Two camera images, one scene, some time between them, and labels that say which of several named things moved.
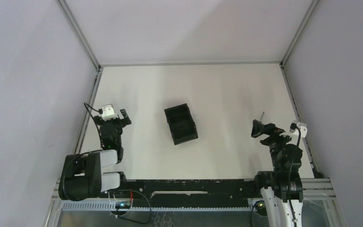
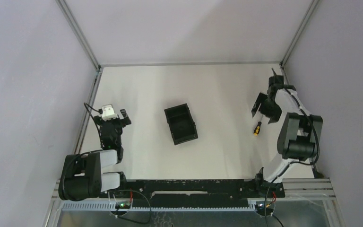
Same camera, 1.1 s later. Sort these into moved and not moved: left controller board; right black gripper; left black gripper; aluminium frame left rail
Moved: right black gripper
Not moved: aluminium frame left rail; left black gripper; left controller board
